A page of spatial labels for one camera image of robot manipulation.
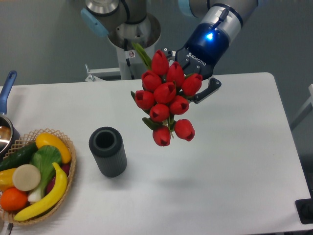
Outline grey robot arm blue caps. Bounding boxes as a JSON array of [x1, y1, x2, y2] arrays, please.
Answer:
[[81, 0, 259, 103]]

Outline woven wicker basket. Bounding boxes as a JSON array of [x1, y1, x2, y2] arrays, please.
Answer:
[[0, 128, 76, 226]]

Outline orange fruit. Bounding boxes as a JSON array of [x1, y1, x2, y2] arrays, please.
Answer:
[[0, 188, 28, 212]]

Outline blue handled saucepan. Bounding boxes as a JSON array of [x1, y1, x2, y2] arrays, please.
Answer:
[[0, 70, 20, 162]]

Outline yellow bell pepper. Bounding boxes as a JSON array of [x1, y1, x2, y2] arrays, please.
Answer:
[[0, 168, 16, 192]]

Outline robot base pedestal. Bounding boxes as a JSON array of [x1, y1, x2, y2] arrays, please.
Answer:
[[108, 13, 161, 80]]

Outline white metal mounting bracket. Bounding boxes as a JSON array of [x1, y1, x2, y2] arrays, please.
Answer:
[[85, 64, 121, 82]]

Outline purple red vegetable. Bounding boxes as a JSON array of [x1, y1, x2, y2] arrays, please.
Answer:
[[45, 164, 70, 194]]

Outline yellow banana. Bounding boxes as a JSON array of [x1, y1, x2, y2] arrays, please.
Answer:
[[14, 163, 67, 221]]

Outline green cucumber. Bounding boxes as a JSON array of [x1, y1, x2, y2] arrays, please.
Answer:
[[0, 142, 38, 171]]

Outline red tulip bouquet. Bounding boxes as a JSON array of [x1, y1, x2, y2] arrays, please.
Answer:
[[131, 50, 202, 146]]

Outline dark grey ribbed vase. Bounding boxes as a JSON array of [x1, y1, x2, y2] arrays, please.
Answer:
[[89, 127, 127, 178]]

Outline beige round disc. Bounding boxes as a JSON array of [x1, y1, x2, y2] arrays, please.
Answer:
[[12, 164, 41, 191]]

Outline white frame at right edge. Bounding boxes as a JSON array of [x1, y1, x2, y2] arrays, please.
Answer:
[[290, 84, 313, 131]]

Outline green bok choy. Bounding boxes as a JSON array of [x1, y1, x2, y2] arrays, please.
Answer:
[[28, 145, 62, 204]]

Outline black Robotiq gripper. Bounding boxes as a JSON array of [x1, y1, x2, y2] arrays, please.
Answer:
[[162, 23, 229, 103]]

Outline black device at table edge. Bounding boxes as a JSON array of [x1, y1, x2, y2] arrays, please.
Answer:
[[295, 199, 313, 224]]

